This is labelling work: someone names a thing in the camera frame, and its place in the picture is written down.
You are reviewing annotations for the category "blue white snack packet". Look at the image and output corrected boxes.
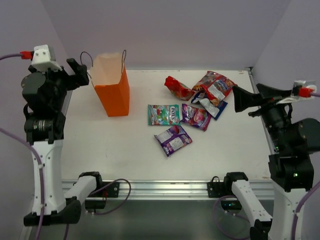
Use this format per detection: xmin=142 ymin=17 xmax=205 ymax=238
xmin=191 ymin=91 xmax=228 ymax=121

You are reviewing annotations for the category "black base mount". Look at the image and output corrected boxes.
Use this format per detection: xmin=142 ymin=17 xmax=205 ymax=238
xmin=84 ymin=182 xmax=120 ymax=212
xmin=206 ymin=176 xmax=242 ymax=213

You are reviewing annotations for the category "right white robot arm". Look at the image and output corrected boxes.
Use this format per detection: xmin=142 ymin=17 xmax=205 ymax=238
xmin=222 ymin=80 xmax=320 ymax=240

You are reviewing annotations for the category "orange paper bag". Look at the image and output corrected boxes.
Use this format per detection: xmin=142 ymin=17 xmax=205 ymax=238
xmin=87 ymin=49 xmax=130 ymax=117

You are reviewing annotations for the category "green wafer packet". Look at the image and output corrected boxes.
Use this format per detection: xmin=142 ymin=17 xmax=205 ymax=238
xmin=147 ymin=104 xmax=180 ymax=126

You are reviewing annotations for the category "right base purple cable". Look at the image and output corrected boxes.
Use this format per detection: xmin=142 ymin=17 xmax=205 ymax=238
xmin=212 ymin=194 xmax=253 ymax=240

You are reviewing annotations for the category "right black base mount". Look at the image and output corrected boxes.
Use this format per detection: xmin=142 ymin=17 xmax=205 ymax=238
xmin=206 ymin=176 xmax=242 ymax=213

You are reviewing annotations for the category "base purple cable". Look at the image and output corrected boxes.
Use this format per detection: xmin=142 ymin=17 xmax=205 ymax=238
xmin=86 ymin=178 xmax=132 ymax=216
xmin=212 ymin=194 xmax=253 ymax=240

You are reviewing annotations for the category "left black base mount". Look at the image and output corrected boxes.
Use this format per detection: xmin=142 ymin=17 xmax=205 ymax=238
xmin=84 ymin=182 xmax=120 ymax=212

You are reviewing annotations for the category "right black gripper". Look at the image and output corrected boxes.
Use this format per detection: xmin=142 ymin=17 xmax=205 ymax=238
xmin=234 ymin=82 xmax=297 ymax=152

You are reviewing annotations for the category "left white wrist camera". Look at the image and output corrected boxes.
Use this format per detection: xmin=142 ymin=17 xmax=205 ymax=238
xmin=20 ymin=44 xmax=63 ymax=72

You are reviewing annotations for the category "purple Fox's candy bag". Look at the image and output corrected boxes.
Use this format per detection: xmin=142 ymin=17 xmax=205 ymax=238
xmin=180 ymin=103 xmax=212 ymax=132

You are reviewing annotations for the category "aluminium table rail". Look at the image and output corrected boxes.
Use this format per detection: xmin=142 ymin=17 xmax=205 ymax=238
xmin=59 ymin=179 xmax=276 ymax=201

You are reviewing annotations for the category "purple white snack packet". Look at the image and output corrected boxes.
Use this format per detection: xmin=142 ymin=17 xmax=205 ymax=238
xmin=154 ymin=125 xmax=193 ymax=157

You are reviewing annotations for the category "red snack packet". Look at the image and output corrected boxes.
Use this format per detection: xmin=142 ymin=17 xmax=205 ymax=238
xmin=192 ymin=71 xmax=237 ymax=107

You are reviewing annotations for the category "red chocolate bar packet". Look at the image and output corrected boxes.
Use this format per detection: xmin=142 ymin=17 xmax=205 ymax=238
xmin=164 ymin=76 xmax=195 ymax=101

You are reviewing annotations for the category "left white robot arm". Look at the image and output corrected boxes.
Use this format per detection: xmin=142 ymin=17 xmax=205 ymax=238
xmin=21 ymin=58 xmax=104 ymax=227

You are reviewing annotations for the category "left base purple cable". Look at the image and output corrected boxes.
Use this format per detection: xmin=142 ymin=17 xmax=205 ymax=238
xmin=86 ymin=178 xmax=132 ymax=216

